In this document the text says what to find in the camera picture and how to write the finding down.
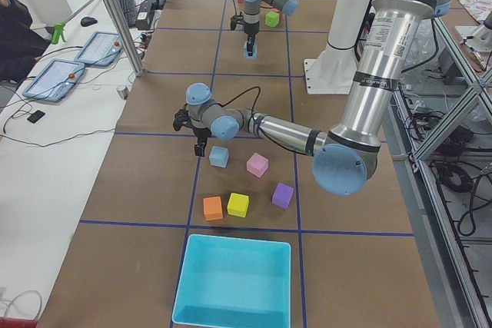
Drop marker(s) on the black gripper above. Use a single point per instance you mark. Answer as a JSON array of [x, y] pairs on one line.
[[201, 134], [250, 28]]

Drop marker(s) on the orange block near cyan bin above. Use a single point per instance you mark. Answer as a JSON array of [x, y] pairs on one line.
[[212, 208]]

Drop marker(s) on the lower teach pendant tablet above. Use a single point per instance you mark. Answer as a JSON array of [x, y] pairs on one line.
[[55, 81]]

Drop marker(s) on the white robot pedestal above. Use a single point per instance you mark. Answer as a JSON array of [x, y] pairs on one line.
[[333, 70]]

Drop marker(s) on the light pink foam block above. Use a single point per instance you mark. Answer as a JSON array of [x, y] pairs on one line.
[[257, 165]]

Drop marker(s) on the cyan tray bin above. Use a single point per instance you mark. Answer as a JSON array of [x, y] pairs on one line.
[[234, 282]]

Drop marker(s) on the upper teach pendant tablet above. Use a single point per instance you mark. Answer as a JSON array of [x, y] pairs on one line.
[[100, 50]]

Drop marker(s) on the green spray bottle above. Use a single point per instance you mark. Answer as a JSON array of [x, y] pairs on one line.
[[58, 33]]

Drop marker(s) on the green foam block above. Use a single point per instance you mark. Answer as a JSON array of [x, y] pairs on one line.
[[272, 19]]

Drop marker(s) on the seated person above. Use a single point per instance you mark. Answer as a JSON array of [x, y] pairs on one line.
[[21, 47]]

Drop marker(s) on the light blue foam block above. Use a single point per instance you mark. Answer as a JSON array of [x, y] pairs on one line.
[[250, 51], [219, 156]]

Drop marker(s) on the black computer mouse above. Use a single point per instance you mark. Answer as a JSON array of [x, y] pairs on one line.
[[88, 21]]

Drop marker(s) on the yellow foam block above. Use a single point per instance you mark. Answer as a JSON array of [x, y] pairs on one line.
[[238, 205]]

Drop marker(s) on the purple block left side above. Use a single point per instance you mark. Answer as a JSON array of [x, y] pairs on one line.
[[282, 195]]

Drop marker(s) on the black smartphone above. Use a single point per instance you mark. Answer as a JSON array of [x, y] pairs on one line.
[[35, 116]]

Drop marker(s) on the black keyboard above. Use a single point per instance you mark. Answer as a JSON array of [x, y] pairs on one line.
[[129, 11]]

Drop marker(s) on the red-pink foam block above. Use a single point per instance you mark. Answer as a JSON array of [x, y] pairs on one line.
[[280, 14]]

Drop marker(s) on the aluminium frame post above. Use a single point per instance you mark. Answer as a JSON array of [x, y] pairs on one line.
[[122, 28]]

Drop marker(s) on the roll of tape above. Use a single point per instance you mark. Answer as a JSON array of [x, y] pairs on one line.
[[123, 92]]

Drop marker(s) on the teach pendant tablet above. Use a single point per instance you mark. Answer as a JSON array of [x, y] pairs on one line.
[[55, 81], [100, 50]]

